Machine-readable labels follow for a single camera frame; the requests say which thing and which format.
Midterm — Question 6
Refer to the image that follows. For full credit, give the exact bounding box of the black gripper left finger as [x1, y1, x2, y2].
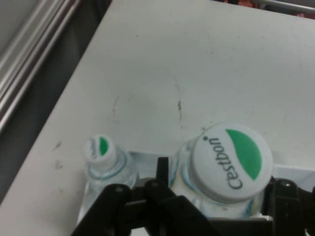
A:
[72, 157, 213, 236]

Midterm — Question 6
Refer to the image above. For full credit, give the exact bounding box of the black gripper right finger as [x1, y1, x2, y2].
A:
[260, 177, 315, 236]

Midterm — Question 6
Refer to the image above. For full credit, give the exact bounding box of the clear water bottle green label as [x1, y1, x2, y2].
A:
[169, 122, 274, 218]
[83, 134, 139, 190]

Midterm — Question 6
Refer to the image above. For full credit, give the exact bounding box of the blue and white cardboard box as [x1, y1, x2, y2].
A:
[78, 149, 315, 236]

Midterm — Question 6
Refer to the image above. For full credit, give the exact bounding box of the red patterned item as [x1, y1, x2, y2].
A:
[221, 0, 261, 8]

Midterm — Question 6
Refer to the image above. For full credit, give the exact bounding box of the horizontal aluminium rail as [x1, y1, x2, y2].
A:
[0, 0, 82, 133]

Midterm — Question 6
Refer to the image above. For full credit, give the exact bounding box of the grey metal frame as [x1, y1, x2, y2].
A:
[260, 0, 315, 14]

